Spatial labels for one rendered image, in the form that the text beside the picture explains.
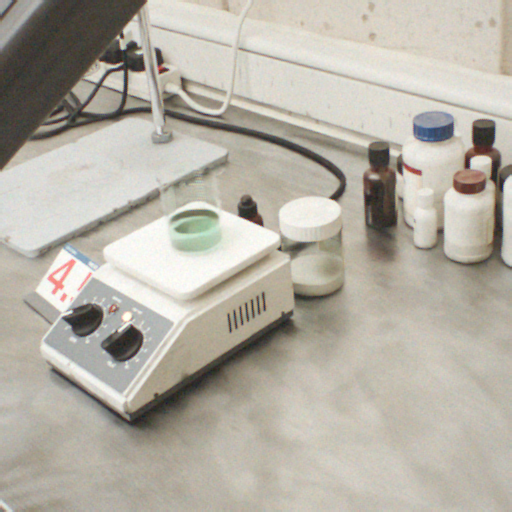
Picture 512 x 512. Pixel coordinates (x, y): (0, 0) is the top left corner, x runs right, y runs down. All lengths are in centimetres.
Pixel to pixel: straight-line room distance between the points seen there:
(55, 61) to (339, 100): 81
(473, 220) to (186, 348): 31
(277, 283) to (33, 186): 43
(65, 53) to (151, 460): 42
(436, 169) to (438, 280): 12
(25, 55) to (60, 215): 71
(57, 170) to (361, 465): 63
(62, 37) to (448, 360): 52
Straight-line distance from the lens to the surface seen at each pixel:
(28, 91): 45
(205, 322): 84
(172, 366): 83
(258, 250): 86
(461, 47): 115
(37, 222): 114
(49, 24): 44
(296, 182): 116
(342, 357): 87
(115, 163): 124
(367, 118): 122
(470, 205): 96
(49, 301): 100
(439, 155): 101
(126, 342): 83
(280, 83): 130
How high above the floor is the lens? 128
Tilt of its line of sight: 31 degrees down
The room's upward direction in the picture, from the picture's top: 6 degrees counter-clockwise
